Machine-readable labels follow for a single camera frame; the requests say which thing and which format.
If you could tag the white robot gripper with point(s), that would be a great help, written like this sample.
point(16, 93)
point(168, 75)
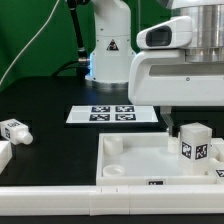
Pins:
point(163, 78)

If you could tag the white square table top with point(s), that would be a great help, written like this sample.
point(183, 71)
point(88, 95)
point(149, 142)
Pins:
point(145, 159)

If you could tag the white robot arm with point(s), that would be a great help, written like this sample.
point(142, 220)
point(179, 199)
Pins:
point(111, 60)

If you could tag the white marker sheet with tags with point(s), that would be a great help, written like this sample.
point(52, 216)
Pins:
point(111, 114)

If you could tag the white front obstacle bar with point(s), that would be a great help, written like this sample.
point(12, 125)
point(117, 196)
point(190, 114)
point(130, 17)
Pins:
point(111, 200)

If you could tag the white left obstacle piece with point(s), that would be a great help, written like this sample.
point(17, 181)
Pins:
point(5, 154)

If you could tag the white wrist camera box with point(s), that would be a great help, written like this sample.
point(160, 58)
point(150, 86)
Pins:
point(174, 33)

